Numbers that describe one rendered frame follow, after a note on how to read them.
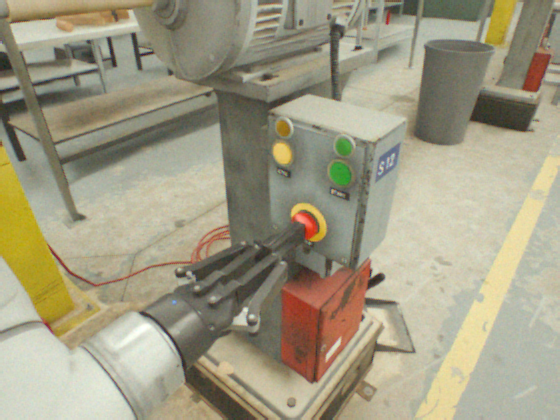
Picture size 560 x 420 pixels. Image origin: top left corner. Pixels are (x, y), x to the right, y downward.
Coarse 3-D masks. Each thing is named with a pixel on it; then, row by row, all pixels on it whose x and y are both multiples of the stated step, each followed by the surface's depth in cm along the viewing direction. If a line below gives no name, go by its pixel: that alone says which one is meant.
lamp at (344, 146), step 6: (336, 138) 45; (342, 138) 44; (348, 138) 44; (336, 144) 45; (342, 144) 44; (348, 144) 44; (354, 144) 44; (336, 150) 46; (342, 150) 45; (348, 150) 44; (354, 150) 44; (342, 156) 45; (348, 156) 45
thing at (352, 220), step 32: (320, 128) 47; (352, 128) 46; (384, 128) 46; (320, 160) 48; (352, 160) 45; (384, 160) 47; (288, 192) 55; (320, 192) 51; (352, 192) 47; (384, 192) 51; (288, 224) 58; (320, 224) 53; (352, 224) 50; (384, 224) 56; (352, 256) 53
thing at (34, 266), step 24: (0, 144) 120; (0, 168) 122; (0, 192) 125; (0, 216) 127; (24, 216) 134; (0, 240) 130; (24, 240) 136; (24, 264) 140; (48, 264) 147; (24, 288) 143; (48, 288) 150; (48, 312) 154; (96, 312) 164
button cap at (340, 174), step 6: (336, 162) 46; (330, 168) 47; (336, 168) 46; (342, 168) 46; (348, 168) 46; (330, 174) 48; (336, 174) 47; (342, 174) 46; (348, 174) 46; (336, 180) 47; (342, 180) 47; (348, 180) 46
